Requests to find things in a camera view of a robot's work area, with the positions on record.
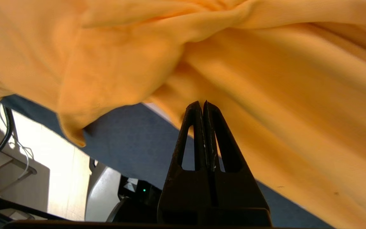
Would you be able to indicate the bed with blue sheet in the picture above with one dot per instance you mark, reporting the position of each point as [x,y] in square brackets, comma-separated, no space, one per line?
[132,136]

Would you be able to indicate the yellow polo shirt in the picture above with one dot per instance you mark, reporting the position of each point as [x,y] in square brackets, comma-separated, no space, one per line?
[233,63]

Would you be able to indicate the black metal bracket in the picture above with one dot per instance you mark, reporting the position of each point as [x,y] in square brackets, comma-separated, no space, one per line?
[11,206]

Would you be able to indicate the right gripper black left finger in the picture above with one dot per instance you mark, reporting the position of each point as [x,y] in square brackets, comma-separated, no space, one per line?
[186,190]

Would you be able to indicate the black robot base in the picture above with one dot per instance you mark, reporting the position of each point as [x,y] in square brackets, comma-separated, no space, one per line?
[135,200]

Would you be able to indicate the grey upright post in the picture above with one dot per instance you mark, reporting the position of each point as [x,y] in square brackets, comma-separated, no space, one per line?
[102,194]

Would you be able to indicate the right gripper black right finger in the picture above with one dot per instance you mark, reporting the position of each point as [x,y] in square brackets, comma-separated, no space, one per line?
[233,190]

